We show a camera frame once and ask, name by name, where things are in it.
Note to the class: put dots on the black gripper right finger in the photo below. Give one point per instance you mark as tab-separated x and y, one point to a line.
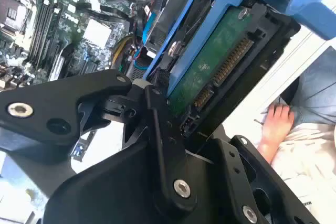
236	171

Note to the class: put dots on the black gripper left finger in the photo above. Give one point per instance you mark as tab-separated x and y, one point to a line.
52	103

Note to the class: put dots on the person bare hand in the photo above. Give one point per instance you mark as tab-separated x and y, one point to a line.
278	124

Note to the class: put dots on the hard disk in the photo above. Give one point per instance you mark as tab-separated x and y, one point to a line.
210	64

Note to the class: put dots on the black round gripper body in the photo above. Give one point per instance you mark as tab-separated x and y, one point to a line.
118	190

